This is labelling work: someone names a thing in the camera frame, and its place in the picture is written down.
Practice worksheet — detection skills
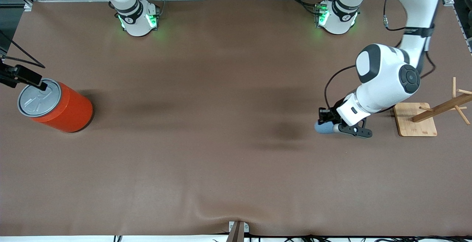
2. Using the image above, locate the metal bracket with brown bar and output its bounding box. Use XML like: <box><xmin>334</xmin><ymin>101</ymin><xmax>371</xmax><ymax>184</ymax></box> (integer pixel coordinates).
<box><xmin>228</xmin><ymin>221</ymin><xmax>250</xmax><ymax>242</ymax></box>

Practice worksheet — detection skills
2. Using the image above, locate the brown table mat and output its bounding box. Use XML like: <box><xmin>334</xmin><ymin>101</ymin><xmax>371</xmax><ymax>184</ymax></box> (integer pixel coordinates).
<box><xmin>0</xmin><ymin>0</ymin><xmax>472</xmax><ymax>237</ymax></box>

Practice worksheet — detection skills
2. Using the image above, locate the light blue cup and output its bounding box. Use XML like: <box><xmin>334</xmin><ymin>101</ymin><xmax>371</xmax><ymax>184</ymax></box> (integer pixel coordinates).
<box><xmin>314</xmin><ymin>120</ymin><xmax>341</xmax><ymax>135</ymax></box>

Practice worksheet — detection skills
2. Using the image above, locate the wooden mug tree stand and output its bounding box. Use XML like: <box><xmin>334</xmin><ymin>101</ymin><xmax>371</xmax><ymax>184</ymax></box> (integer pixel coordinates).
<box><xmin>393</xmin><ymin>76</ymin><xmax>472</xmax><ymax>137</ymax></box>

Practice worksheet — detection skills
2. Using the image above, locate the orange canister with grey lid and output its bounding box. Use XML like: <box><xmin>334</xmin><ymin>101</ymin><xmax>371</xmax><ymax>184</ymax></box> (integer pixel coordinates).
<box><xmin>17</xmin><ymin>79</ymin><xmax>94</xmax><ymax>133</ymax></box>

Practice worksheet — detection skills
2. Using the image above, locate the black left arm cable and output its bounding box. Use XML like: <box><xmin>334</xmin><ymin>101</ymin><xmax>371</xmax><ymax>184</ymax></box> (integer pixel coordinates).
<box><xmin>324</xmin><ymin>0</ymin><xmax>437</xmax><ymax>110</ymax></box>

